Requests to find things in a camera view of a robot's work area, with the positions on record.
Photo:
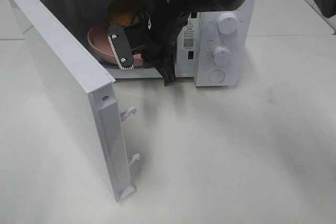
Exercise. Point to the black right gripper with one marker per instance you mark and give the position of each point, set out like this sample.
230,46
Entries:
154,37

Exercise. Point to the pink round plate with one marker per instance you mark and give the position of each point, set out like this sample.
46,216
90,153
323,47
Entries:
99,43

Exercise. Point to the toy burger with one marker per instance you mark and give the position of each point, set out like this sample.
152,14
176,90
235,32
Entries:
122,12

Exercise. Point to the white microwave door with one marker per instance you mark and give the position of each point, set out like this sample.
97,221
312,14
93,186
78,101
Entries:
82,91

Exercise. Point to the round door release button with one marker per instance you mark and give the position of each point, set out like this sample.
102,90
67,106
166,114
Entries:
217,76

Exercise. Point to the white microwave oven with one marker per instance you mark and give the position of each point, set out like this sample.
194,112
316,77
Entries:
195,43

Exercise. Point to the white lower timer knob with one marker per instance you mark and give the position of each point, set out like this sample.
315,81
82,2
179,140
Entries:
221,55

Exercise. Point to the white upper power knob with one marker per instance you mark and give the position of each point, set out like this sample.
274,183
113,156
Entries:
227,23

